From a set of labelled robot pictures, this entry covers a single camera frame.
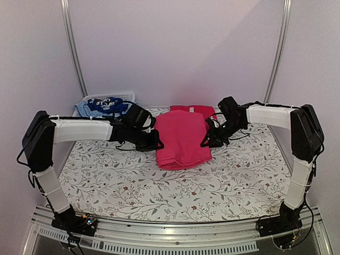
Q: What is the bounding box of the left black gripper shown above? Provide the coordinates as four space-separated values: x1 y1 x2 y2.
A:
129 126 164 152

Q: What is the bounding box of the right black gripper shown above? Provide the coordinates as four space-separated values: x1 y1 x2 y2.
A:
202 118 246 148

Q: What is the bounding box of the pink garment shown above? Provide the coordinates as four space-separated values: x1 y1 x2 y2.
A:
155 110 212 171

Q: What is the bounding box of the red t-shirt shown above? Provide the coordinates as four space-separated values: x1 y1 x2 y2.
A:
170 105 215 119

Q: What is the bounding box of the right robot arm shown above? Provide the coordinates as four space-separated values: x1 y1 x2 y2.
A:
200 97 325 232

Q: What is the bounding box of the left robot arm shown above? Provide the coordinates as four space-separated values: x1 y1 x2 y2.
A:
19 104 164 231

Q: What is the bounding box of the white plastic laundry basket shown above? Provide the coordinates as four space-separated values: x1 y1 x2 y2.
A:
80 92 135 103

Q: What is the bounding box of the floral tablecloth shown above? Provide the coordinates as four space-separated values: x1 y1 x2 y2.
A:
58 124 291 222

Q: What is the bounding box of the dark blue garment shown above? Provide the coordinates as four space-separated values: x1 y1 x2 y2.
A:
87 97 129 115

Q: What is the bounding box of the light blue cloth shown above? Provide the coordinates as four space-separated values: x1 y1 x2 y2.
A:
72 100 134 117

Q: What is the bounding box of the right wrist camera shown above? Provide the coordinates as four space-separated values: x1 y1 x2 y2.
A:
205 117 220 130

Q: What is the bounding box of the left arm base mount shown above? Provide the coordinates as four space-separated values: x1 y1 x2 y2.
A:
51 206 98 237

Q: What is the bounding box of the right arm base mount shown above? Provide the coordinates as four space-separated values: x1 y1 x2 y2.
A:
256 202 304 237

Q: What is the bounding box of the front aluminium rail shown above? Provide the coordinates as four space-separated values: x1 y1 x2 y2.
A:
23 206 333 254

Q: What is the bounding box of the right aluminium frame post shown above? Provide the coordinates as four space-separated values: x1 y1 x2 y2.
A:
263 0 292 104

